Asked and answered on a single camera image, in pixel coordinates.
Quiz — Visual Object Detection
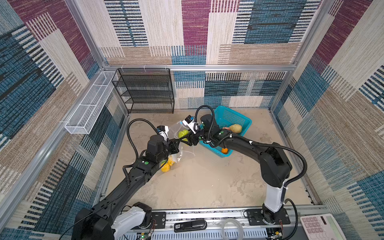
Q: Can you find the clear zip top bag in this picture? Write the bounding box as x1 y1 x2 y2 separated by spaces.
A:
161 121 196 168

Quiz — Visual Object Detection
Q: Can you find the orange yellow toy mango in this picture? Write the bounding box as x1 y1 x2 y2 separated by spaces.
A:
221 148 229 154

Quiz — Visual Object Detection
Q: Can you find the teal plastic basket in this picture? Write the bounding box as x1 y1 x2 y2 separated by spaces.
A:
199 106 252 158

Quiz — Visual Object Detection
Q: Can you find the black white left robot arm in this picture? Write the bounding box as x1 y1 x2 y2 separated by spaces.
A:
71 135 181 240

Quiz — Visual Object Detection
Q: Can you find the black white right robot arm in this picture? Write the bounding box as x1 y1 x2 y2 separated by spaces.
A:
183 114 292 225

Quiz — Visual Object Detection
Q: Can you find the yellow toy lemon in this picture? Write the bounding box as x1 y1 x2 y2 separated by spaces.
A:
168 156 176 166

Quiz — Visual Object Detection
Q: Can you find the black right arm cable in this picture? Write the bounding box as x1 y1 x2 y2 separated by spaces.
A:
248 140 308 187

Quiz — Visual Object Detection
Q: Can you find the yellow toy pear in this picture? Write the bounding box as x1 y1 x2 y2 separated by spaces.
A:
161 163 171 173

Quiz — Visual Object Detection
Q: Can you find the white wire mesh tray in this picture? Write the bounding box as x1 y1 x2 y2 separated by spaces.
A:
65 71 115 135

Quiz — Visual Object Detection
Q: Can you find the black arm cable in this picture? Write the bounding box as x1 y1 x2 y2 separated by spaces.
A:
126 118 160 157
248 140 308 187

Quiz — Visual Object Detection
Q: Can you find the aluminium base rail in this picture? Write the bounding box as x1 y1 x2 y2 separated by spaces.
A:
116 204 329 240

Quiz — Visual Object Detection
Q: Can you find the black wire mesh shelf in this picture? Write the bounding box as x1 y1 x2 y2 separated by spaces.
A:
112 68 175 114

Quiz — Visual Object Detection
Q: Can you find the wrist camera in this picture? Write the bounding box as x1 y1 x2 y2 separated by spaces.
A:
182 115 199 134
157 125 169 141

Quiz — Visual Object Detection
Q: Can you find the black remote device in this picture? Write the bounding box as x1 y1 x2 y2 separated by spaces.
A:
174 219 208 233

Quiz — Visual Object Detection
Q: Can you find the light green toy pear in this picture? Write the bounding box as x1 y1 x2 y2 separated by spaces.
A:
178 130 190 142

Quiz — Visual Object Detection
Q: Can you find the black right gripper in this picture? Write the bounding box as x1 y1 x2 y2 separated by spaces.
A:
179 127 212 146

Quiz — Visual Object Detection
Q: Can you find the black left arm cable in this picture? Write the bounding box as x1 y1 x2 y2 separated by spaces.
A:
126 118 160 157

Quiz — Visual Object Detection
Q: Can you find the clear tube coil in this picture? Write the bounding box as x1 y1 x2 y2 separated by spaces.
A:
221 218 244 240

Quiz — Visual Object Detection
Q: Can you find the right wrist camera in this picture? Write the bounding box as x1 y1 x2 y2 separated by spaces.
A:
182 115 199 134

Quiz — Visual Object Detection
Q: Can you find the white calculator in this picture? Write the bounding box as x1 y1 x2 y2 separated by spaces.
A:
299 214 346 240

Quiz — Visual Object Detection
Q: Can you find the pale yellow toy fruit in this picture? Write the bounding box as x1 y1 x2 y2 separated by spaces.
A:
229 124 243 134

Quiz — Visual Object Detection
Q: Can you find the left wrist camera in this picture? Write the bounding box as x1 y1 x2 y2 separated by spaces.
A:
157 125 169 141

